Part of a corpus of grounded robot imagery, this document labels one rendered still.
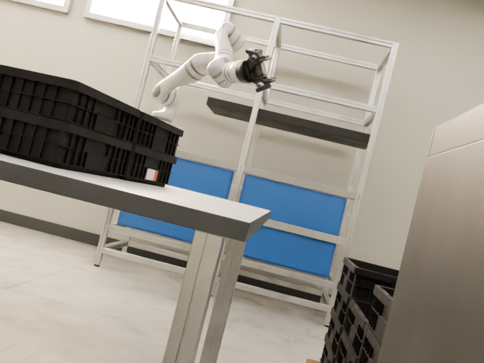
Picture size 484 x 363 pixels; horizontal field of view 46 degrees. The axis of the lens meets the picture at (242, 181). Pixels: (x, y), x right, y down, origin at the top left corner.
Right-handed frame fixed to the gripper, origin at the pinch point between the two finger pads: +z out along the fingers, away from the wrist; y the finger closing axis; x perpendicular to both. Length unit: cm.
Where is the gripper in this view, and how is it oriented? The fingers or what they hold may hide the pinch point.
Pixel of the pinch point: (269, 68)
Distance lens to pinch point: 171.5
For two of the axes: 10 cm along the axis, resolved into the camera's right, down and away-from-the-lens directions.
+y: -2.6, -9.2, -2.8
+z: 4.8, 1.3, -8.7
